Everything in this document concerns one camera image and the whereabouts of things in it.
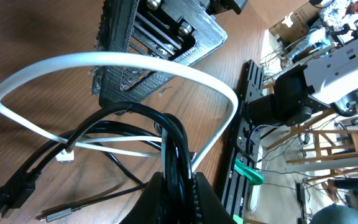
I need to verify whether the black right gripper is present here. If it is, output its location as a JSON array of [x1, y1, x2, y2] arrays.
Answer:
[[132, 0, 248, 66]]

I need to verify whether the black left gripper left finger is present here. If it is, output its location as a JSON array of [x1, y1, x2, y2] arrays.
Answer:
[[120, 172, 168, 224]]

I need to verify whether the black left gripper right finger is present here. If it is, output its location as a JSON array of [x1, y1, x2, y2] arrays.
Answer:
[[191, 172, 236, 224]]

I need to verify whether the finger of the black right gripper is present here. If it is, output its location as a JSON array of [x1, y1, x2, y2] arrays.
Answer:
[[91, 0, 179, 108]]

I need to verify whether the white USB cable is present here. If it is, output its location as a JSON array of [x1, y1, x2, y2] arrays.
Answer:
[[0, 51, 239, 175]]

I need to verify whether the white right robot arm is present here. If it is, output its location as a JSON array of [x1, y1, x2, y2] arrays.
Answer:
[[92, 1, 358, 126]]

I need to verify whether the person in background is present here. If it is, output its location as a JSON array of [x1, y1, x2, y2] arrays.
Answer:
[[282, 0, 358, 64]]

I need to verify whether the black mounting rail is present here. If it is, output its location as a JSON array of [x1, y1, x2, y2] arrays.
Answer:
[[216, 60, 263, 219]]

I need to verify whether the wooden easel frame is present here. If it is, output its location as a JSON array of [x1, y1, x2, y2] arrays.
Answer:
[[266, 108, 358, 180]]

